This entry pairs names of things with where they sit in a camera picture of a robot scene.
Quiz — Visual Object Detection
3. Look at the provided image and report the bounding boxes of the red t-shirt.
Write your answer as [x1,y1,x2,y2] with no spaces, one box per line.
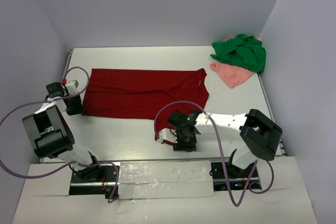
[82,68,209,131]

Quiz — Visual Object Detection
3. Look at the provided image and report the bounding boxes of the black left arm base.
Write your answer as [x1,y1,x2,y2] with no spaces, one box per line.
[69,165,117,199]

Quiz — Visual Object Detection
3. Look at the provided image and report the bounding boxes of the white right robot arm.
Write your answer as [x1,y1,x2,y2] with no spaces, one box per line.
[167,109,282,178]

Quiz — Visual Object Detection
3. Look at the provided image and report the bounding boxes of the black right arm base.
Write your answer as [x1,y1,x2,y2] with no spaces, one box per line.
[209,162,261,191]

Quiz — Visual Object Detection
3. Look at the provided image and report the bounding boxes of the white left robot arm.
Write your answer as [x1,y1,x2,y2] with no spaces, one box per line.
[22,80,102,182]

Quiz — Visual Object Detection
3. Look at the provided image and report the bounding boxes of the pink t-shirt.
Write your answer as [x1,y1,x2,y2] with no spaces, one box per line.
[210,60,258,89]

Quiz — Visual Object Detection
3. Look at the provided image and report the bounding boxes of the green t-shirt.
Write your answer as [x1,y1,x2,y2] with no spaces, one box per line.
[210,34,267,72]

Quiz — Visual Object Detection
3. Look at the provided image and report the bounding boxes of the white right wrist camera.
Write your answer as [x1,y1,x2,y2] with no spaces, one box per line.
[157,128,177,145]

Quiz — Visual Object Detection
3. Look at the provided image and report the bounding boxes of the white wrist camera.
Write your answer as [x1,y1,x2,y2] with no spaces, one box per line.
[61,78,79,96]
[157,128,177,145]

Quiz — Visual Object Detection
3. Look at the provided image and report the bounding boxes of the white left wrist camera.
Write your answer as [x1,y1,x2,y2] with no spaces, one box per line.
[61,78,79,96]

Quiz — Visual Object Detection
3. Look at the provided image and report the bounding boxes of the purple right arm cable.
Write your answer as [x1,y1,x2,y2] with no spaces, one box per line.
[153,100,275,208]

